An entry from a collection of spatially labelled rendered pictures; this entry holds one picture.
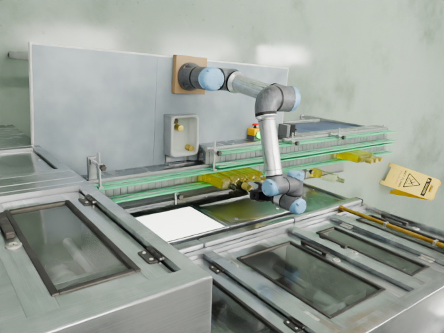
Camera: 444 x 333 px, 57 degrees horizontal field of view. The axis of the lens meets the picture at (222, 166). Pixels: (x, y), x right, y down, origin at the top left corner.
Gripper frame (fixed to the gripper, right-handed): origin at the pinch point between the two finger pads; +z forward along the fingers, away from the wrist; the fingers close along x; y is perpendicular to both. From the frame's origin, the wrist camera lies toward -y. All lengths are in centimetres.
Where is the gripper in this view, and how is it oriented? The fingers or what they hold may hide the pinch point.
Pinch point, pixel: (248, 187)
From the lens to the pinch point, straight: 211.2
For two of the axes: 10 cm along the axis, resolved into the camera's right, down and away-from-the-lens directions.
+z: -5.9, -2.3, 7.8
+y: 8.1, -0.8, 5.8
